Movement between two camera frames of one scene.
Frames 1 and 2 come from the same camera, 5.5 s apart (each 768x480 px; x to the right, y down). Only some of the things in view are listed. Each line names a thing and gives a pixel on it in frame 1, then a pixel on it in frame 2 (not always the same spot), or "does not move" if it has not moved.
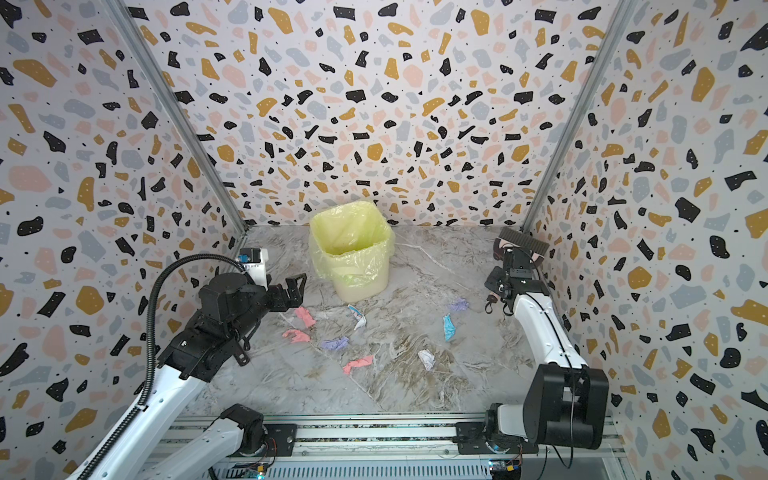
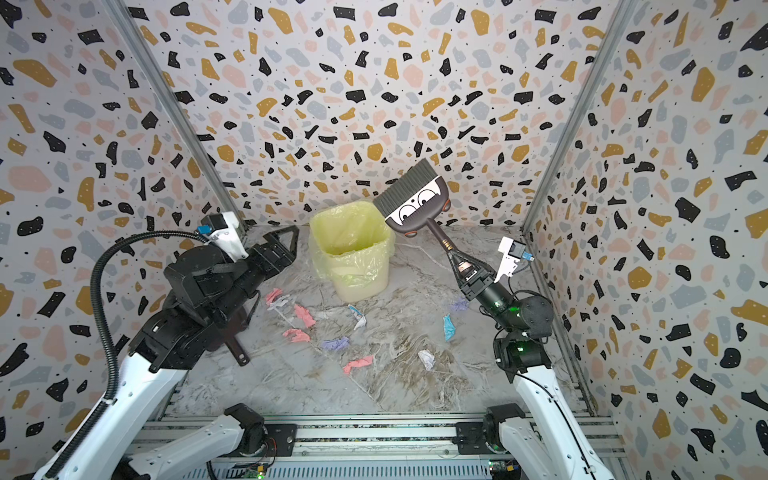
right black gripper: (515, 260) to (470, 279)
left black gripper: (283, 303) to (258, 251)
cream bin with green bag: (351, 244) does not move
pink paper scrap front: (357, 363) does not move
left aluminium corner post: (162, 87) does not move
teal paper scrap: (449, 327) does not move
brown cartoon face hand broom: (509, 238) to (415, 200)
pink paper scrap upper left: (306, 316) does not move
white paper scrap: (427, 359) does not move
